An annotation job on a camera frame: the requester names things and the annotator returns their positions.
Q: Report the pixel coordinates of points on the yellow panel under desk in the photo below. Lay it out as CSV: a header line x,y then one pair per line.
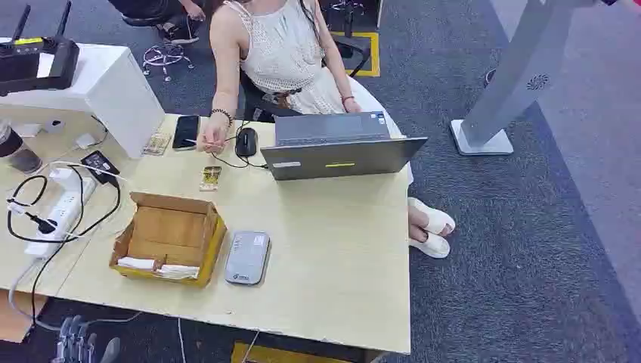
x,y
270,354

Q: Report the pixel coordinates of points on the black office chair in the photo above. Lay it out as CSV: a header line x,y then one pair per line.
x,y
255,100

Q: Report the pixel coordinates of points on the white power strip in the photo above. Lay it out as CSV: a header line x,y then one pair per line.
x,y
62,213

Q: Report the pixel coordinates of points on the dark drink cup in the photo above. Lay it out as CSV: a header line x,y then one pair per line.
x,y
15,148

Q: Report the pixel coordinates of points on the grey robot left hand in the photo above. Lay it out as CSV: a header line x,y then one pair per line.
x,y
75,345

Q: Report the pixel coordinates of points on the grey laptop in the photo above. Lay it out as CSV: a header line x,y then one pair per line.
x,y
340,158

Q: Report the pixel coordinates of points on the white card stack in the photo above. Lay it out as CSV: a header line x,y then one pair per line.
x,y
136,263
178,272

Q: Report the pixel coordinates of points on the black router with antennas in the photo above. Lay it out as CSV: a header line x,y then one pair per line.
x,y
60,65

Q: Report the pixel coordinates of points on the small white charger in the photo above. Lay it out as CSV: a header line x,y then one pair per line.
x,y
85,141

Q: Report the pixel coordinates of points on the white computer case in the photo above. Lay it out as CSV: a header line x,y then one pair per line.
x,y
115,90

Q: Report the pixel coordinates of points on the white sandal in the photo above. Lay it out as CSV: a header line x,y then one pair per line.
x,y
433,246
435,218

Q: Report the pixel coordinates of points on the seated person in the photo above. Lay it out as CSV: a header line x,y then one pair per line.
x,y
280,50

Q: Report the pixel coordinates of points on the black power adapter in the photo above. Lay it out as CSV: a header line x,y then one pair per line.
x,y
99,164

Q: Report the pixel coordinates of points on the grey floor stand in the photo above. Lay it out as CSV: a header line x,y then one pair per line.
x,y
521,75

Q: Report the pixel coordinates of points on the brown cardboard box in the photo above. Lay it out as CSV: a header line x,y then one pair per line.
x,y
15,315

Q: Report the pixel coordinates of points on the black plug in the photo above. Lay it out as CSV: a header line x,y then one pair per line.
x,y
45,225

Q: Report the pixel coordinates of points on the wooden card box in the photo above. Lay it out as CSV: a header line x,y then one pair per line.
x,y
170,230

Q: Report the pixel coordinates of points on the black chair base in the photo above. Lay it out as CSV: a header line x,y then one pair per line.
x,y
347,15

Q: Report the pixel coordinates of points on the black smartphone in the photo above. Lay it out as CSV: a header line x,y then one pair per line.
x,y
186,132

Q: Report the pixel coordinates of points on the pale patterned card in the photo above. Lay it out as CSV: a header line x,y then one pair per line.
x,y
156,144

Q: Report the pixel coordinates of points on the person in background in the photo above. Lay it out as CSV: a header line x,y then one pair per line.
x,y
150,7

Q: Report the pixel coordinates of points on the black computer mouse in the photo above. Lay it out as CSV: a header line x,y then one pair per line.
x,y
246,143

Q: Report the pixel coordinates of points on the chrome chair base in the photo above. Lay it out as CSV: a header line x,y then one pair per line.
x,y
165,56

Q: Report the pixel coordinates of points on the small white device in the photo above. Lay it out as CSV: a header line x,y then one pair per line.
x,y
53,125

